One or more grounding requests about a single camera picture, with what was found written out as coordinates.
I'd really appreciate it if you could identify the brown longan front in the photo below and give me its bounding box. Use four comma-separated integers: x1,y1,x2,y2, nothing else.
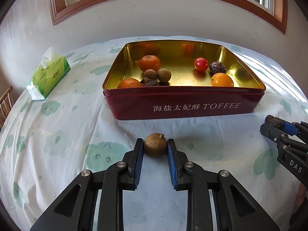
144,133,168,158

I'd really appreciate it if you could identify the brown longan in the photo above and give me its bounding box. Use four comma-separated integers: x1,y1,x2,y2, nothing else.
143,69,157,80
144,133,168,158
157,68,172,83

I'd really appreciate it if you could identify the small smooth orange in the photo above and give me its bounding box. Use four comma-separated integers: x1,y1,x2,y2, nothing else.
211,73,234,87

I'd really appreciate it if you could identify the large orange mandarin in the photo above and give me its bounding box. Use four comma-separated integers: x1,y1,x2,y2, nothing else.
117,78,142,89

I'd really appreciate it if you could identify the dark dried fruit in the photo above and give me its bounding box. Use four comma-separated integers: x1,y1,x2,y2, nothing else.
265,115,284,130
141,77,159,87
209,61,227,74

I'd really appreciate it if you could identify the red cherry tomato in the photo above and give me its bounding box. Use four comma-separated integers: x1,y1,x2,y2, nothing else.
194,57,209,72

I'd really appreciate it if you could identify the medium orange mandarin with stem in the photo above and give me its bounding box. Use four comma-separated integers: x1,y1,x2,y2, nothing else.
139,55,161,73

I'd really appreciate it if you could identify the dark dried fruit front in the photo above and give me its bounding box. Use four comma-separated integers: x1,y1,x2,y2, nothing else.
265,115,284,130

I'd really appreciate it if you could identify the red toffee tin box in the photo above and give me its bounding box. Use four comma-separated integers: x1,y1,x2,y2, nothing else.
102,39,266,120

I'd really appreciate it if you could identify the green tissue pack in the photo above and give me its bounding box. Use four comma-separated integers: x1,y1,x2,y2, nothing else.
26,47,71,101

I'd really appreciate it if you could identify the wooden chair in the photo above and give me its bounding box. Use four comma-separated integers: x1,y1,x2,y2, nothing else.
0,86,14,128

